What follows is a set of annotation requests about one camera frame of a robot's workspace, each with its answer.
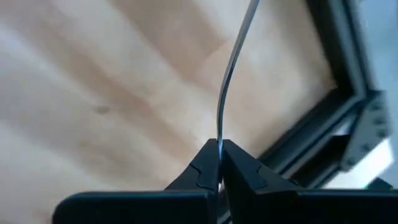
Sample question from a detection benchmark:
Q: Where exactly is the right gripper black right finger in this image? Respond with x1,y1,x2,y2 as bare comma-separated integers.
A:
221,139,398,224

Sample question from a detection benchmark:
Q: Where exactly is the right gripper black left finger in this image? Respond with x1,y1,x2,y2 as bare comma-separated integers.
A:
52,138,221,224

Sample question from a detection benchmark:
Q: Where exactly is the silver metal utensil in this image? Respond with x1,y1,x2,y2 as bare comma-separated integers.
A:
216,0,261,192

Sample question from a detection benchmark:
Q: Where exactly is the grey corner bracket with screws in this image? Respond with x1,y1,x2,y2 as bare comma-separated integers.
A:
340,91,393,171

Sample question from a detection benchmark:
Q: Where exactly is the black aluminium table frame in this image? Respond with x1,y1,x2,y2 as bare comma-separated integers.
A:
257,0,398,190

